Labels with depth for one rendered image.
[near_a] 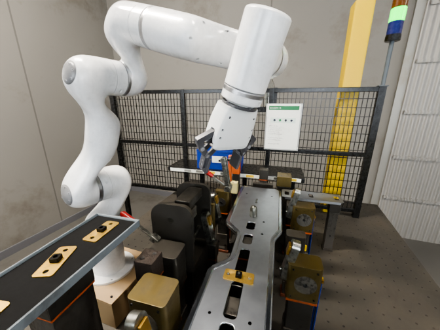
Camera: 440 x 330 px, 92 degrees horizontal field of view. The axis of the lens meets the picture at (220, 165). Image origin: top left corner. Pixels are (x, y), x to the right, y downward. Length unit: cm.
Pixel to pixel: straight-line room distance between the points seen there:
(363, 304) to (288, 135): 95
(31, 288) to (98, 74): 48
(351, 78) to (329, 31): 123
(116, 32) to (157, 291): 60
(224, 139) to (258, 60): 16
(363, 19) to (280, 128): 72
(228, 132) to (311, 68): 227
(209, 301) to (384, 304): 78
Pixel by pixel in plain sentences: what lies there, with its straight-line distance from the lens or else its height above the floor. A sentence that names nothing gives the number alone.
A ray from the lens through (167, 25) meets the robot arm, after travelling 52.
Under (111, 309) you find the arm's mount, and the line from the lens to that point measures 95.
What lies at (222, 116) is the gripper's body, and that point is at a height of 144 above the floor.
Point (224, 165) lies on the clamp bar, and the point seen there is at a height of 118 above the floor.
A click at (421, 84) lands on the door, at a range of 280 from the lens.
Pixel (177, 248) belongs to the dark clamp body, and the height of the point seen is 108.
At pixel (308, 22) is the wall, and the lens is 275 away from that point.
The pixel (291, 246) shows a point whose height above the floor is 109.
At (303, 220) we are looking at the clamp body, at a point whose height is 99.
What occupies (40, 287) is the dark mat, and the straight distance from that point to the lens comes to 53.
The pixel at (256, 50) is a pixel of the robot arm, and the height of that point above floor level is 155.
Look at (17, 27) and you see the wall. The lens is 304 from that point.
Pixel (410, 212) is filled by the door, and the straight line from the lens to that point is 310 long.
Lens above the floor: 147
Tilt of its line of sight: 17 degrees down
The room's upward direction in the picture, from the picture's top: straight up
